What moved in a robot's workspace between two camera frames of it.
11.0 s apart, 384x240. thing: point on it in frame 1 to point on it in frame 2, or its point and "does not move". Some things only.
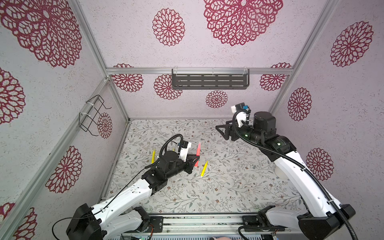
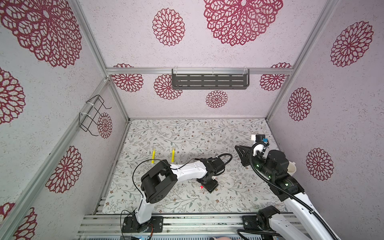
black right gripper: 227,127 to 245,150
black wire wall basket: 87,117 does not move
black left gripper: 189,165 to 211,187
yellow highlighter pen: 153,155 does not move
